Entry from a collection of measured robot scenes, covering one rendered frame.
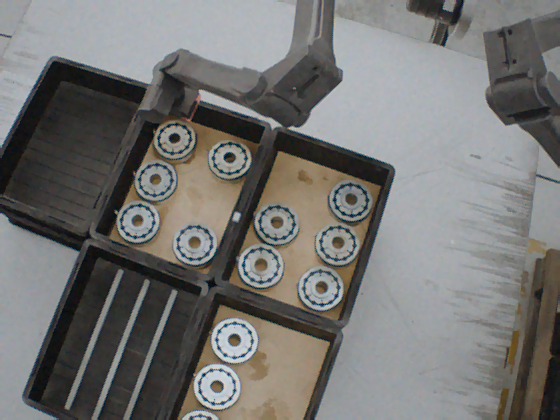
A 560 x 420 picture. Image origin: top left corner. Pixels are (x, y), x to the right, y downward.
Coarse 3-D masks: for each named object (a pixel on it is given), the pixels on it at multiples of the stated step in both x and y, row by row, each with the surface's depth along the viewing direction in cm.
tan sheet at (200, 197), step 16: (208, 128) 170; (208, 144) 169; (256, 144) 170; (144, 160) 166; (192, 160) 167; (192, 176) 166; (208, 176) 166; (176, 192) 164; (192, 192) 164; (208, 192) 165; (224, 192) 165; (160, 208) 162; (176, 208) 163; (192, 208) 163; (208, 208) 163; (224, 208) 163; (176, 224) 161; (208, 224) 162; (224, 224) 162; (160, 240) 160; (160, 256) 158
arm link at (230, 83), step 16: (176, 64) 131; (192, 64) 126; (208, 64) 122; (224, 64) 117; (192, 80) 124; (208, 80) 119; (224, 80) 114; (240, 80) 103; (256, 80) 99; (224, 96) 114; (240, 96) 106; (256, 96) 100; (256, 112) 109
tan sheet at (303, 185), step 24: (288, 168) 168; (312, 168) 168; (264, 192) 166; (288, 192) 166; (312, 192) 166; (312, 216) 164; (312, 240) 162; (360, 240) 163; (264, 264) 160; (288, 264) 160; (312, 264) 160; (288, 288) 158; (336, 312) 157
